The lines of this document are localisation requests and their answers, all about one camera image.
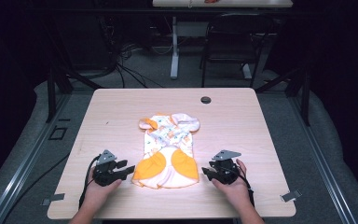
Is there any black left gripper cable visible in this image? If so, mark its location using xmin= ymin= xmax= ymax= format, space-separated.
xmin=78 ymin=154 xmax=102 ymax=210

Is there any bundle of black floor cables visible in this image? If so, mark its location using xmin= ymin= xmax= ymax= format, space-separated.
xmin=103 ymin=40 xmax=169 ymax=90

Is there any black folding chair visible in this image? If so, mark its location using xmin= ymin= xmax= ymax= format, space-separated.
xmin=199 ymin=12 xmax=276 ymax=89

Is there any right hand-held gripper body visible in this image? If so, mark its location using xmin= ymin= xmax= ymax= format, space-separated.
xmin=209 ymin=149 xmax=242 ymax=186

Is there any white and orange baby garment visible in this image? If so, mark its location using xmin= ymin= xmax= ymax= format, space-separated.
xmin=131 ymin=112 xmax=201 ymax=190

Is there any white desk leg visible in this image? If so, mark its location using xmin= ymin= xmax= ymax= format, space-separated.
xmin=170 ymin=15 xmax=181 ymax=80

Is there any black floor cable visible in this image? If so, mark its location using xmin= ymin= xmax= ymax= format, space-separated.
xmin=0 ymin=152 xmax=72 ymax=224

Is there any aluminium floor rail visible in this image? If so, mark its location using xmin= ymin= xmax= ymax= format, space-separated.
xmin=0 ymin=92 xmax=73 ymax=224
xmin=287 ymin=94 xmax=358 ymax=224

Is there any black metal stand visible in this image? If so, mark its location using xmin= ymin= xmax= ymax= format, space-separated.
xmin=41 ymin=18 xmax=104 ymax=124
xmin=255 ymin=62 xmax=312 ymax=127

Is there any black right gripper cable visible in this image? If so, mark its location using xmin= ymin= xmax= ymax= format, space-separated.
xmin=238 ymin=174 xmax=256 ymax=209

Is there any grey metal table bracket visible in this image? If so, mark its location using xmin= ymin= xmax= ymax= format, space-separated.
xmin=280 ymin=189 xmax=303 ymax=203
xmin=41 ymin=192 xmax=66 ymax=207

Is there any person's left hand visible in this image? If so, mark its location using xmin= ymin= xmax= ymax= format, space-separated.
xmin=83 ymin=167 xmax=123 ymax=210

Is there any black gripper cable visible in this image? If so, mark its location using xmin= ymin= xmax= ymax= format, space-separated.
xmin=238 ymin=174 xmax=256 ymax=209
xmin=78 ymin=154 xmax=102 ymax=210

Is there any person's right hand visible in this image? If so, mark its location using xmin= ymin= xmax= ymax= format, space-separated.
xmin=211 ymin=158 xmax=254 ymax=210

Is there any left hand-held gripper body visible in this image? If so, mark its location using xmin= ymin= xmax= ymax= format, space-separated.
xmin=92 ymin=149 xmax=126 ymax=188

